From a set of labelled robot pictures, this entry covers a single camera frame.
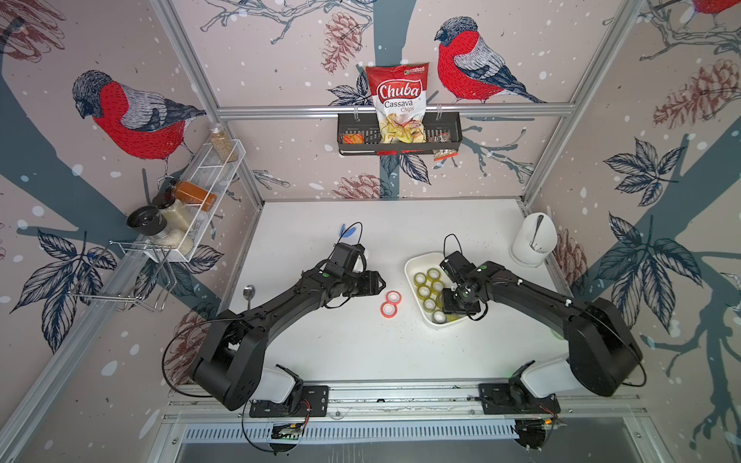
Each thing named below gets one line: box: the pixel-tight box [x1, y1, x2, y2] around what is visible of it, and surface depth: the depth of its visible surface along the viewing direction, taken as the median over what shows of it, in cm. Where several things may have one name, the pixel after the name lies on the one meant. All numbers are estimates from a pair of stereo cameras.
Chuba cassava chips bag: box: [365, 62, 430, 144], surface depth 84 cm
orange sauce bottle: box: [173, 181, 218, 213], surface depth 73 cm
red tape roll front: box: [380, 300, 398, 320], surface depth 92 cm
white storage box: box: [404, 251, 469, 326], surface depth 96 cm
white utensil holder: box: [509, 212, 558, 269], surface depth 97 cm
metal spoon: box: [243, 284, 256, 311], surface depth 95 cm
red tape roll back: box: [385, 290, 403, 305], surface depth 94 cm
